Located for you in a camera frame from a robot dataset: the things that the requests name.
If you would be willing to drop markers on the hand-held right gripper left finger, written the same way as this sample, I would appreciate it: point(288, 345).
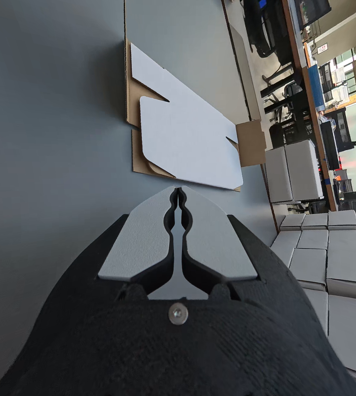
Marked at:
point(141, 241)

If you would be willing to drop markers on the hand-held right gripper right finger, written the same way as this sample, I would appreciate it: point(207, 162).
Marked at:
point(218, 244)

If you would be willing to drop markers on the white cardboard box brown inside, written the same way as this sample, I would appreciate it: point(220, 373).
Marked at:
point(190, 139)

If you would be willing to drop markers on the closed white cardboard box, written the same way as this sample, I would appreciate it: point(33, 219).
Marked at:
point(304, 170)
point(278, 176)

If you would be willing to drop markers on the stack of white boxes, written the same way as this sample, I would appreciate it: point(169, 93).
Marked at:
point(335, 263)

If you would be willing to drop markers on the small black office chair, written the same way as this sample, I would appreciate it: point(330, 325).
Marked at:
point(277, 136)

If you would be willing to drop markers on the wooden-edged desk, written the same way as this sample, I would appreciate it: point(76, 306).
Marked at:
point(319, 145)

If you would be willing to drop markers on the black rectangular case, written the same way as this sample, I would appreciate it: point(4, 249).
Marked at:
point(331, 145)

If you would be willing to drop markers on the grey side table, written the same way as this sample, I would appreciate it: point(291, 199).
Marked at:
point(246, 77)

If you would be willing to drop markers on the blue panel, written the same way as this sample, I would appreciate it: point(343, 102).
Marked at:
point(316, 86)

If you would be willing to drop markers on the dark wall screen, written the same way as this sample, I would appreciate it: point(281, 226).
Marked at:
point(312, 12)

